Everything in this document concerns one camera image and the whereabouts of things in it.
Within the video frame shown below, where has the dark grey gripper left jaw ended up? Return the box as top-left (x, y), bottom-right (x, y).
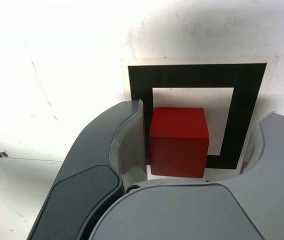
top-left (28, 99), bottom-right (148, 240)

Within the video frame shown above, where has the black tape square outline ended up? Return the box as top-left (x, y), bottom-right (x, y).
top-left (127, 63), bottom-right (268, 171)

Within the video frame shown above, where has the red cube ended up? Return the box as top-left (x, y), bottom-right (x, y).
top-left (148, 107), bottom-right (210, 179)

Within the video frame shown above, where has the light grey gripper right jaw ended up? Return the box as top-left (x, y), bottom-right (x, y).
top-left (89, 112), bottom-right (284, 240)

